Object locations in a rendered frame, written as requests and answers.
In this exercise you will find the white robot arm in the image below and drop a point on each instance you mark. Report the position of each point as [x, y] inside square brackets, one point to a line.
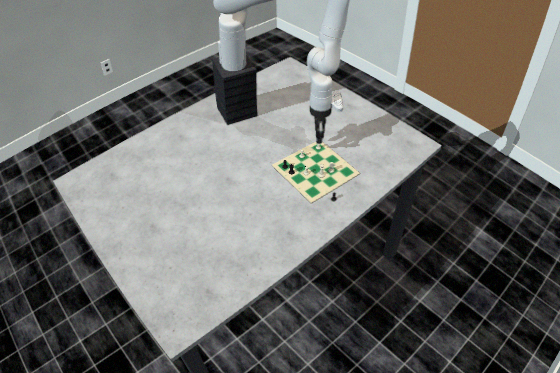
[322, 63]

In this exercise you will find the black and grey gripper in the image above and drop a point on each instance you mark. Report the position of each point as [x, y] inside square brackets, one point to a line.
[319, 122]

